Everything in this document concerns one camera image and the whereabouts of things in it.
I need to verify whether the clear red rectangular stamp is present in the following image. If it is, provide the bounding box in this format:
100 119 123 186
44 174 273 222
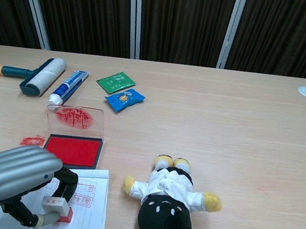
40 194 77 225

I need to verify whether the red ink pad clear lid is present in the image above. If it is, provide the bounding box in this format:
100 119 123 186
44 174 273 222
39 102 109 174

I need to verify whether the white lined notepad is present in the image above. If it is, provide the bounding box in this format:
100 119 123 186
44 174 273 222
0 155 114 229

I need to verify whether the black plush toy white coat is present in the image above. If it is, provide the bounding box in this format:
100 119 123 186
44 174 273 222
116 149 228 229

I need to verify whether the teal lint roller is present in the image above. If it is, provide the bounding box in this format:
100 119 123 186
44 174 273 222
0 49 68 101

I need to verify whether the grey partition frame post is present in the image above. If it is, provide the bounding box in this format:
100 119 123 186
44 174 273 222
7 0 58 51
215 0 248 72
120 0 148 60

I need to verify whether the green sachet packet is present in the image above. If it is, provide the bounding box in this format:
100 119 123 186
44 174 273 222
95 68 138 94

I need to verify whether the blue white toothpaste tube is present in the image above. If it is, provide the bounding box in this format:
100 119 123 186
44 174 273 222
44 66 91 112

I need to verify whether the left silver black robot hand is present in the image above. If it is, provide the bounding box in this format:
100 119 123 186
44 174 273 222
0 141 83 229

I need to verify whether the blue snack packet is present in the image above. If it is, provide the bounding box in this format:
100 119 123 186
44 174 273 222
102 85 147 116

